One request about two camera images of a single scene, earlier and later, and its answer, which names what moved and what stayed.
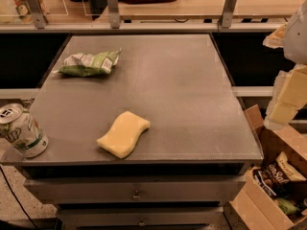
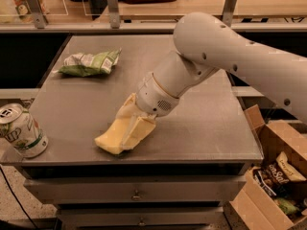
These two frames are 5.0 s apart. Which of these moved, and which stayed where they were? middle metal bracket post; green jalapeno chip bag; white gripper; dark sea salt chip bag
Moved: white gripper
Stayed: green jalapeno chip bag; dark sea salt chip bag; middle metal bracket post
